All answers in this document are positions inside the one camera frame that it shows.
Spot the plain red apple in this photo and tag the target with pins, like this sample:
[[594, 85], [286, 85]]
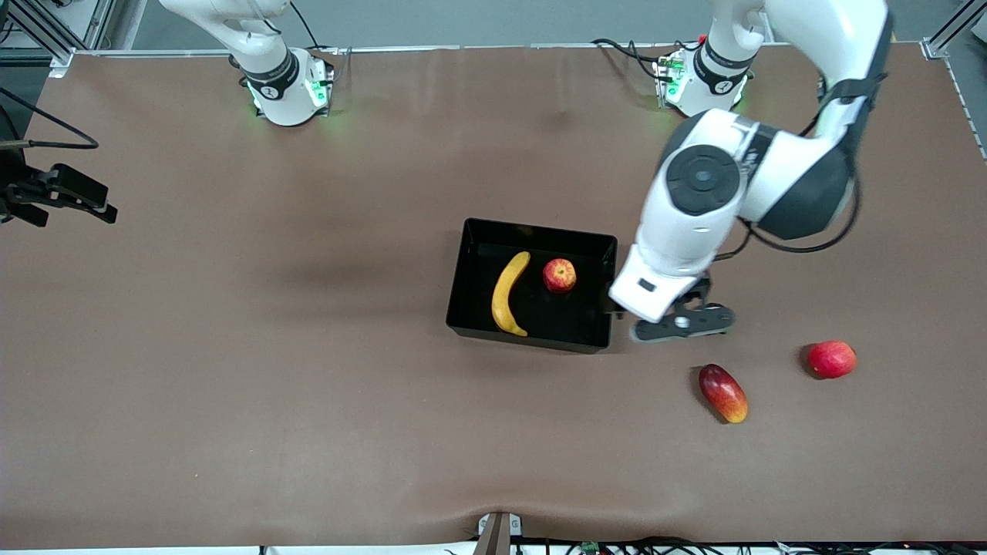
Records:
[[833, 360]]

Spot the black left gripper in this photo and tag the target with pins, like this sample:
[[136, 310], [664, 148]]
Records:
[[703, 284]]

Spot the black plastic box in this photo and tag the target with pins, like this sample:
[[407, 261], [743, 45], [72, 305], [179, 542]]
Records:
[[570, 316]]

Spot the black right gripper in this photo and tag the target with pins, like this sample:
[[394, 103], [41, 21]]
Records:
[[17, 193]]

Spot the metal table edge rail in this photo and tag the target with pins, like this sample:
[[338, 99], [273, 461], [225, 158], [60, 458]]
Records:
[[501, 46]]

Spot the red yellow apple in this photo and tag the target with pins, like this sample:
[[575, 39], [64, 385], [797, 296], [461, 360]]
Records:
[[559, 276]]

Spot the brown table mat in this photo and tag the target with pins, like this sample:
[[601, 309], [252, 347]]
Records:
[[493, 432]]

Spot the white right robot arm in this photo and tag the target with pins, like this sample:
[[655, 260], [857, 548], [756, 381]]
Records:
[[277, 96]]

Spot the small green circuit board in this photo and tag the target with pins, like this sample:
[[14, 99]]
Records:
[[590, 548]]

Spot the aluminium frame profile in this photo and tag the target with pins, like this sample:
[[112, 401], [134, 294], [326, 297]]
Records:
[[952, 23], [96, 19]]

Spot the yellow banana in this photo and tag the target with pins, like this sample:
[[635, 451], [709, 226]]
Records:
[[505, 297]]

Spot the metal table clamp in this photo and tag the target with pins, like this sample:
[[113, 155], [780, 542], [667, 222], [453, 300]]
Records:
[[497, 536]]

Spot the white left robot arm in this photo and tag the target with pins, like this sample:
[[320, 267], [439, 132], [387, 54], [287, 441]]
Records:
[[678, 231]]

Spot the red yellow mango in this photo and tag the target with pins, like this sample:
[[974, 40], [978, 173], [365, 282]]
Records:
[[723, 393]]

